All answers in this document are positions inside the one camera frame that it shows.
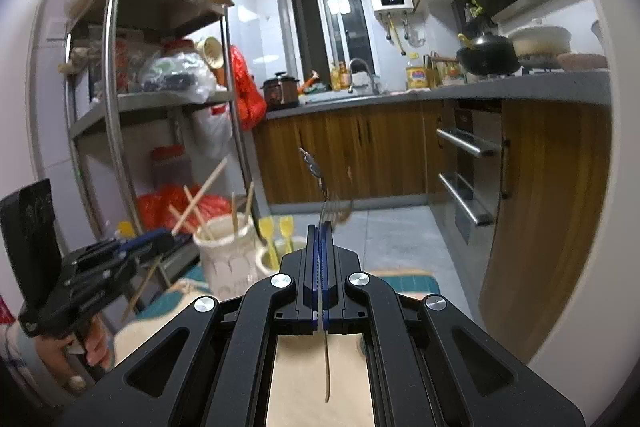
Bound kitchen window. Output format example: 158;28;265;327
282;0;376;82

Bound yellow silicone spatula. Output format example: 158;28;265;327
258;217;280;269
278;215;296;253

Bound dark red pressure cooker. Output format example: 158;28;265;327
262;72;301;110

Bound hanging red plastic bag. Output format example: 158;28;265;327
230;46;268;130

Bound pink shallow bowl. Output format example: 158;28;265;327
556;53;608;72

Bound yellow oil bottle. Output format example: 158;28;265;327
406;52;428;90

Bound white ceramic double utensil holder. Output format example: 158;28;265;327
192;214;301;298

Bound clear plastic bag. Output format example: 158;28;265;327
137;52;218;102

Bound printed horse tablecloth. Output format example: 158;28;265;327
112;269;441;427

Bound hanging white plastic bag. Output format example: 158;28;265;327
192;107;233;158

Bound red lidded container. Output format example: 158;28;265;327
151;146;186;188

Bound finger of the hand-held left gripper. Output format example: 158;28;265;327
74;228;194;274
64;256;140;309

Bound beige hanging mug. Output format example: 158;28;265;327
196;37;223;70

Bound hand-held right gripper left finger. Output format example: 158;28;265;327
60;222;321;427

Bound person's left hand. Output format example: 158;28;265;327
30;317;113;395

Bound metal faucet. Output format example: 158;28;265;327
347;58;381;95

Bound orange liquid bottles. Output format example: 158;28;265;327
330;62;351;90

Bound wooden base cabinets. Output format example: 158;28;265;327
252;99;613;363

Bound silver fork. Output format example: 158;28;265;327
297;148;353;404

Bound built-in steel oven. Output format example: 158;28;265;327
435;99;503;245

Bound white clay pot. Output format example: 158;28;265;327
507;25;572;62

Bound black wok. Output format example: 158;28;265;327
456;33;522;76

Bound stainless steel shelf rack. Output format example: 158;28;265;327
60;0;261;303

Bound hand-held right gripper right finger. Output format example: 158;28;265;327
320;222;586;427

